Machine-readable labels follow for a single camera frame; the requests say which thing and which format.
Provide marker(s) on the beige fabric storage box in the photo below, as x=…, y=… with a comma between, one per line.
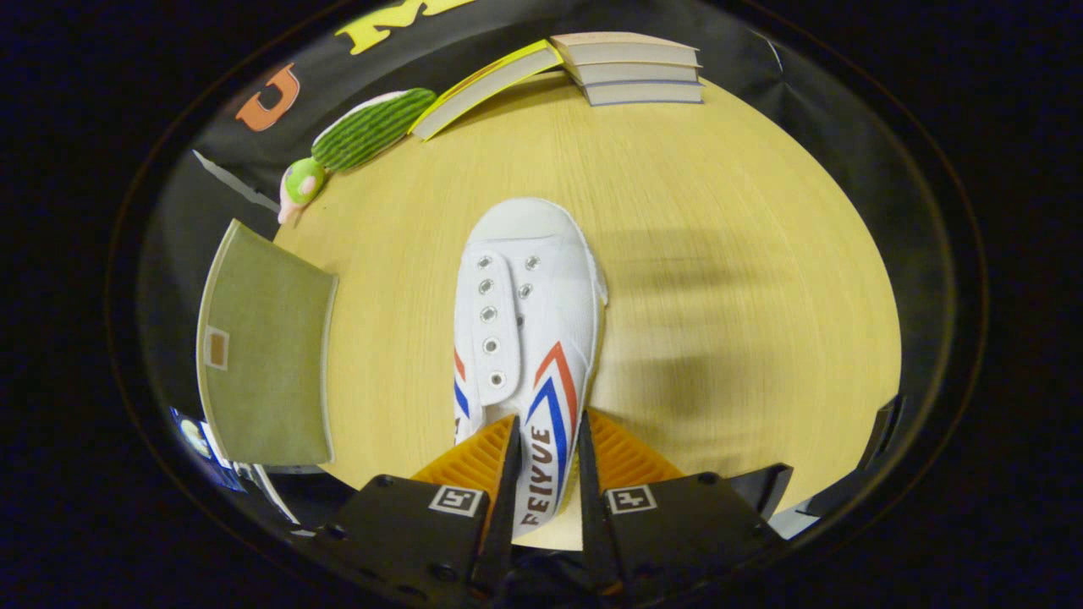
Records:
x=262, y=355

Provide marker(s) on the yellow book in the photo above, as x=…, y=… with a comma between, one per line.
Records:
x=482, y=89

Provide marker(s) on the grey paperback book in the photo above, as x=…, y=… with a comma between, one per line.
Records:
x=645, y=92
x=639, y=73

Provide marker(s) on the tan cover book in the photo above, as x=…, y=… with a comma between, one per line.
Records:
x=626, y=49

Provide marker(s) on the black table edge clamp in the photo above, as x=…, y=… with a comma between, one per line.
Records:
x=884, y=431

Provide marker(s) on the watermelon slice plush toy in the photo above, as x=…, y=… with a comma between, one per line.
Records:
x=372, y=128

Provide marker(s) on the black backdrop cloth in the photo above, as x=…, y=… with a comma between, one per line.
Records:
x=736, y=46

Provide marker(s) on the pink and green plush toy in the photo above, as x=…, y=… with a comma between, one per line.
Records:
x=302, y=182

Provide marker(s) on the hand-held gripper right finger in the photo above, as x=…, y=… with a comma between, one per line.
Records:
x=677, y=533

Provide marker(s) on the white striped canvas shoe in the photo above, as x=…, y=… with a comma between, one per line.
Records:
x=525, y=279

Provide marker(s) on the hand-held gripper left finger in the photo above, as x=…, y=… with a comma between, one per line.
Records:
x=423, y=541

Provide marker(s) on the dark computer screen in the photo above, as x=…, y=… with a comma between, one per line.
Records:
x=196, y=438

